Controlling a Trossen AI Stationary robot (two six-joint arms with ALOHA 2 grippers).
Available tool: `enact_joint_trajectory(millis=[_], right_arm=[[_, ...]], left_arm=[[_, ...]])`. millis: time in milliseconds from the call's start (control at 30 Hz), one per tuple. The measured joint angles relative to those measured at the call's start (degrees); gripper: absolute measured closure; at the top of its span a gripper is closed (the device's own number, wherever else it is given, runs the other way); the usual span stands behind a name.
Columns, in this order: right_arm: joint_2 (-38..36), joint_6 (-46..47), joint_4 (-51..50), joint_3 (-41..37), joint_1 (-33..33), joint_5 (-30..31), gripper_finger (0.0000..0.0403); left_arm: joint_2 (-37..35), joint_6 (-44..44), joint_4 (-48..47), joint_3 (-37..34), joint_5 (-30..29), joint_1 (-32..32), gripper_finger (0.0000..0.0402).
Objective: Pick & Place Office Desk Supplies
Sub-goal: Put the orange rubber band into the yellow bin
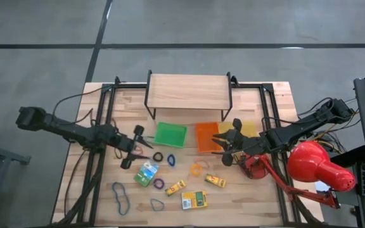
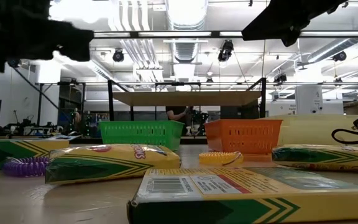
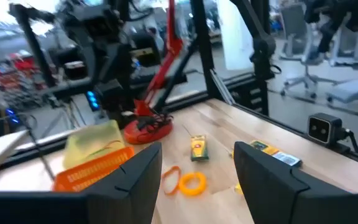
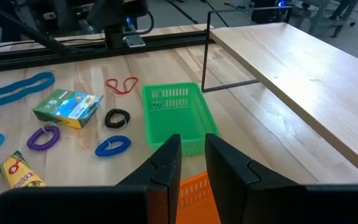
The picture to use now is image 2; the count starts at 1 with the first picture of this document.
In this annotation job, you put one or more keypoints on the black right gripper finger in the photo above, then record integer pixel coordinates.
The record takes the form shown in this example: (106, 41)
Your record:
(259, 29)

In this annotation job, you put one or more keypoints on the orange plastic basket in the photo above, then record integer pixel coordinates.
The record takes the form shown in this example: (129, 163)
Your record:
(242, 137)

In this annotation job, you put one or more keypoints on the yellow spiral coil band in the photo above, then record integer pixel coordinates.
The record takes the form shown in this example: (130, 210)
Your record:
(219, 158)

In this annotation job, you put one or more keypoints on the green plastic basket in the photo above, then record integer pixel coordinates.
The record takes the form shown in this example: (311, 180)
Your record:
(141, 135)

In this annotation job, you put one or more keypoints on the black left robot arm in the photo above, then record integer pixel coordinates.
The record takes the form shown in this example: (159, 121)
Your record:
(11, 9)

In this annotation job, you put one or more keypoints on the black background robot arm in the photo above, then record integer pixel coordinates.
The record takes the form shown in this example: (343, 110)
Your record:
(201, 119)

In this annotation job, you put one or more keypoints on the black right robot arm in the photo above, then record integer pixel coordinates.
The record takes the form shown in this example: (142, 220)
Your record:
(334, 4)

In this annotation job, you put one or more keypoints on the black ceiling spotlight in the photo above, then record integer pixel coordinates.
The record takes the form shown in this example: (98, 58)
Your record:
(225, 51)
(118, 56)

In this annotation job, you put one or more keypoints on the white pillar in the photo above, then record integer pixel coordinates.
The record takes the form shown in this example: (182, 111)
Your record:
(308, 99)

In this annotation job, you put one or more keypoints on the wooden shelf riser black legs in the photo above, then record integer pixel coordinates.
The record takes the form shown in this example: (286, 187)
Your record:
(185, 98)

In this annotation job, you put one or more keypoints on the yellow plastic basket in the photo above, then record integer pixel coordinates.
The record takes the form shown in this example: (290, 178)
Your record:
(315, 130)

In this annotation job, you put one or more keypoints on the purple spiral coil band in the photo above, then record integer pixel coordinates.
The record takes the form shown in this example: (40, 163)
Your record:
(26, 166)

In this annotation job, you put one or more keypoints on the small yellow crayon box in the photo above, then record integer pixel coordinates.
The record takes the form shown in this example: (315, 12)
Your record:
(322, 157)
(110, 161)

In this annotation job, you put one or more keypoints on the yellow crayon box with barcode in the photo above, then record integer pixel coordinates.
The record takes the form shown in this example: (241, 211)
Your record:
(253, 196)

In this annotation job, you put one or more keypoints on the black metal table frame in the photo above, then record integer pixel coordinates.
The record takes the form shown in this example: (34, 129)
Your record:
(215, 34)

